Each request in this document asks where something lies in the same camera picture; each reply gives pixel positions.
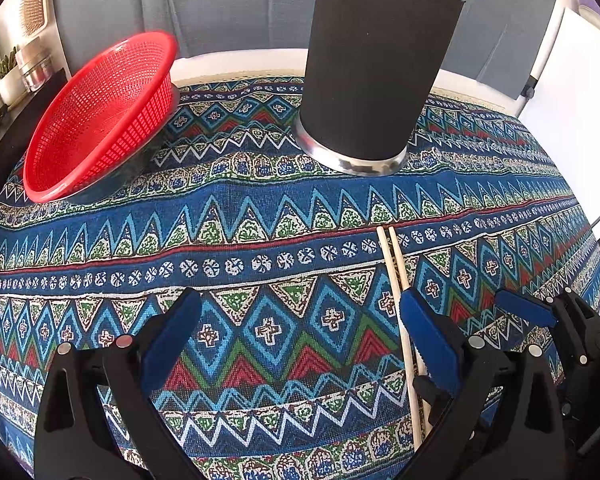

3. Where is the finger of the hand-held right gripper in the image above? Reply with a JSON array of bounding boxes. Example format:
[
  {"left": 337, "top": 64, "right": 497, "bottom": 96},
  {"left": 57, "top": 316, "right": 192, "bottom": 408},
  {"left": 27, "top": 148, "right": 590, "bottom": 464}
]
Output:
[
  {"left": 413, "top": 375, "right": 453, "bottom": 407},
  {"left": 494, "top": 288, "right": 600, "bottom": 367}
]

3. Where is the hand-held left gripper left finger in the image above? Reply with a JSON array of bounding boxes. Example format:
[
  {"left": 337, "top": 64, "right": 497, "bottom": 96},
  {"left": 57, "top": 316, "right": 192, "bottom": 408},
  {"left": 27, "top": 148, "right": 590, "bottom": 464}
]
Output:
[{"left": 34, "top": 287, "right": 203, "bottom": 480}]

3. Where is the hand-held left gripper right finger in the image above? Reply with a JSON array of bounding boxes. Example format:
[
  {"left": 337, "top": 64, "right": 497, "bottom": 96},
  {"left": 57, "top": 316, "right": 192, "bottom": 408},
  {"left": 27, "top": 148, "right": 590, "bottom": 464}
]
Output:
[{"left": 399, "top": 290, "right": 566, "bottom": 480}]

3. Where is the wooden chopstick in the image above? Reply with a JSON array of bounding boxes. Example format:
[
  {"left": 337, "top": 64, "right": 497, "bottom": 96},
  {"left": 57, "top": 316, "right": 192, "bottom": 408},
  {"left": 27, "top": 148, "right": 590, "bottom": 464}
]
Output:
[
  {"left": 376, "top": 226, "right": 423, "bottom": 451},
  {"left": 388, "top": 226, "right": 431, "bottom": 433}
]

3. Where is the black cylindrical utensil holder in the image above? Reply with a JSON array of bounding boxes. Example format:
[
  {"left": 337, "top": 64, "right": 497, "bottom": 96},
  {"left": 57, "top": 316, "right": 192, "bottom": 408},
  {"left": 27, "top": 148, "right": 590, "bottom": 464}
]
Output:
[{"left": 294, "top": 0, "right": 466, "bottom": 177}]

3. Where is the blue patterned tablecloth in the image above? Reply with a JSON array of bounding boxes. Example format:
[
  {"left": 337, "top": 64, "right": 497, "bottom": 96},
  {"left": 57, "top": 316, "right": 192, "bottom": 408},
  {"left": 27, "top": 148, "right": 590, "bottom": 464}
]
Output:
[{"left": 0, "top": 72, "right": 600, "bottom": 480}]

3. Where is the stainless steel bowl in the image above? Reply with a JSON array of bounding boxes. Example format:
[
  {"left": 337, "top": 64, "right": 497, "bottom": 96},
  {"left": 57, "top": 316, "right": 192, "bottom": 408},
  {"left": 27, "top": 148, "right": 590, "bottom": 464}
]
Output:
[{"left": 67, "top": 82, "right": 181, "bottom": 198}]

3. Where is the white folding chair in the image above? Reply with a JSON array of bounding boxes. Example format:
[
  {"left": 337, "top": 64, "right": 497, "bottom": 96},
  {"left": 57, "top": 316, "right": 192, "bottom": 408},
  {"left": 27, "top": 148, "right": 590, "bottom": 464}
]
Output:
[{"left": 510, "top": 0, "right": 600, "bottom": 241}]

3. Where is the red plastic mesh basket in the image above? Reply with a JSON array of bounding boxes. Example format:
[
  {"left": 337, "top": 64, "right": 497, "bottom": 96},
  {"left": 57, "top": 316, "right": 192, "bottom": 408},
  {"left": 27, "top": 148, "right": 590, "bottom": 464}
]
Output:
[{"left": 22, "top": 31, "right": 180, "bottom": 204}]

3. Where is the silver lidded jar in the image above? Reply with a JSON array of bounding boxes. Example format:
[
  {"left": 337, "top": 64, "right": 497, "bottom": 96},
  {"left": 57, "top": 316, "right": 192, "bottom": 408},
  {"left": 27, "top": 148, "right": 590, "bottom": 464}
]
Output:
[{"left": 15, "top": 41, "right": 57, "bottom": 94}]

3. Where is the small plant in white pot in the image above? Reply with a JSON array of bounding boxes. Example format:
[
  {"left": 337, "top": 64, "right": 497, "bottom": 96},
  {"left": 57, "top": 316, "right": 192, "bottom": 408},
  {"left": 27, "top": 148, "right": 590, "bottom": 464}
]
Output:
[{"left": 0, "top": 46, "right": 24, "bottom": 107}]

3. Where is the grey curtain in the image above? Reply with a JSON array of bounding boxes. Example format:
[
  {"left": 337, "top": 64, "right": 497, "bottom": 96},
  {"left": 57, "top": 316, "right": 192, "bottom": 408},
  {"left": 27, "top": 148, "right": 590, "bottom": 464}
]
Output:
[{"left": 50, "top": 0, "right": 566, "bottom": 101}]

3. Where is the wooden hairbrush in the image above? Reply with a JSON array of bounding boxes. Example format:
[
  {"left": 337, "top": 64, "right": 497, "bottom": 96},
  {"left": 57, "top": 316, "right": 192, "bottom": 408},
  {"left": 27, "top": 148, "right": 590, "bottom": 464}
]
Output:
[{"left": 16, "top": 0, "right": 49, "bottom": 39}]

